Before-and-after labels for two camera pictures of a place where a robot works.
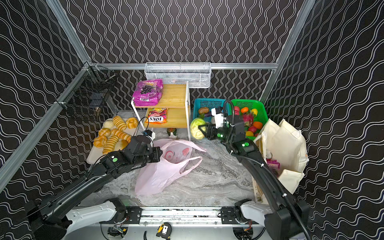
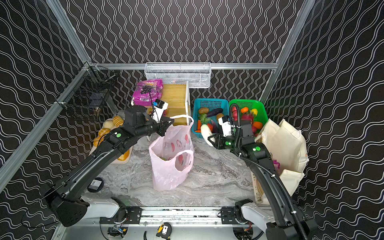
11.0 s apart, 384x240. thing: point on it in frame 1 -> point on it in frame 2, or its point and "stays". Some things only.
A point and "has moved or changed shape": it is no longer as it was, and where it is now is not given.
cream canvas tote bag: x=287 y=146 stays
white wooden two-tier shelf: x=176 y=98 stays
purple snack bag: x=273 y=164 stays
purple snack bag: x=148 y=92 stays
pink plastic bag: x=156 y=174 has moved or changed shape
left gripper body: x=156 y=154 -> x=162 y=127
